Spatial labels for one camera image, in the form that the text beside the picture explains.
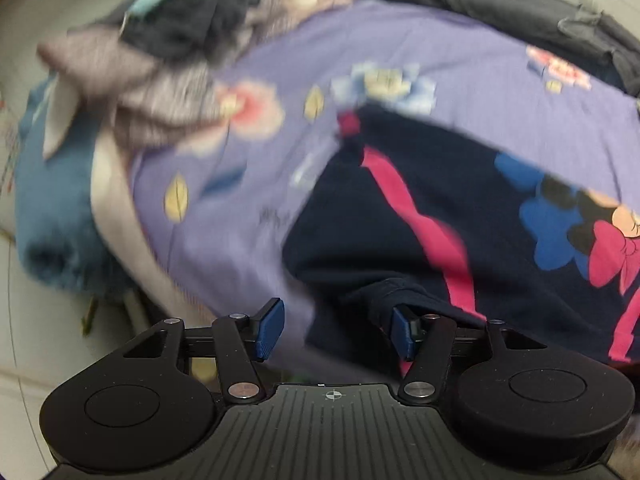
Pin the dark navy cloth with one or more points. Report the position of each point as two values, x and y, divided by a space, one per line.
185 20

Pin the small yellow-green stick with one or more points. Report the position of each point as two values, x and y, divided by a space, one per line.
90 316

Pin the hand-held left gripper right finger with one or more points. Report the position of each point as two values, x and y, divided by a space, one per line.
401 332

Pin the beige cloth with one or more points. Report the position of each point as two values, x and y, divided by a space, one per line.
125 210

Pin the purple floral bed sheet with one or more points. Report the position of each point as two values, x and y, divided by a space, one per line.
450 60

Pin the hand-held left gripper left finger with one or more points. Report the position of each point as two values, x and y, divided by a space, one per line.
270 327

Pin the navy cartoon print garment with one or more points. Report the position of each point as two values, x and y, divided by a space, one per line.
400 220

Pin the mauve grey cloth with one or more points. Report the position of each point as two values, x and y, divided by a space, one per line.
150 85

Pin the teal fleece blanket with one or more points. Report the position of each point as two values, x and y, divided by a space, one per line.
55 185

